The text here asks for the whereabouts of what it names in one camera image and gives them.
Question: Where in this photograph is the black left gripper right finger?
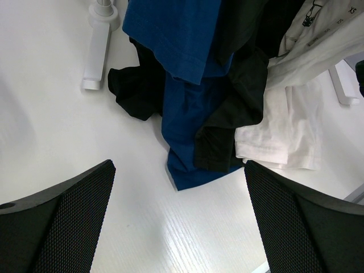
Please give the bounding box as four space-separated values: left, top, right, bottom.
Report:
244 160 363 272

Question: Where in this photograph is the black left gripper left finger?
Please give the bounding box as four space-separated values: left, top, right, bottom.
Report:
1 159 116 272

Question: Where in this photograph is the black t-shirt back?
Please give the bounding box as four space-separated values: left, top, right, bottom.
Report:
107 38 166 121

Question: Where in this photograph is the black t-shirt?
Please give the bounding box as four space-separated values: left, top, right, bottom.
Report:
107 38 166 121
194 1 303 173

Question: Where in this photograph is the green and white raglan shirt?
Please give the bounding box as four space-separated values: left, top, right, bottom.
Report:
235 0 363 170

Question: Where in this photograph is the black t-shirt middle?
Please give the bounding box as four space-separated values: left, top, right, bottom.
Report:
194 1 303 173

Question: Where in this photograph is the blue t-shirt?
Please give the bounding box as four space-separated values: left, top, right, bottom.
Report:
122 1 240 191

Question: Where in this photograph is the white metal clothes rack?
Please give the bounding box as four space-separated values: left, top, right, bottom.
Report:
81 0 121 90

